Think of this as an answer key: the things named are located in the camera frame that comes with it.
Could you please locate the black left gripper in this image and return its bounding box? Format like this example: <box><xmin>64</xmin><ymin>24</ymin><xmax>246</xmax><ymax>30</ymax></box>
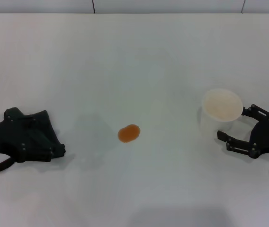
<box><xmin>0</xmin><ymin>107</ymin><xmax>65</xmax><ymax>164</ymax></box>

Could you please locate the dark rag with strap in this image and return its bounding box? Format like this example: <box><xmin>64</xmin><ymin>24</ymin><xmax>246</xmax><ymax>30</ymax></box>
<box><xmin>0</xmin><ymin>110</ymin><xmax>66</xmax><ymax>172</ymax></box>

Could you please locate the white paper cup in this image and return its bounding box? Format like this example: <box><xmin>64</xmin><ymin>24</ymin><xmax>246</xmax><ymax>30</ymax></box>
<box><xmin>199</xmin><ymin>87</ymin><xmax>243</xmax><ymax>138</ymax></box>

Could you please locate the orange liquid stain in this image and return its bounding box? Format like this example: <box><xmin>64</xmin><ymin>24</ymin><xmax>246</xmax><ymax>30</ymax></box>
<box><xmin>117</xmin><ymin>124</ymin><xmax>141</xmax><ymax>144</ymax></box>

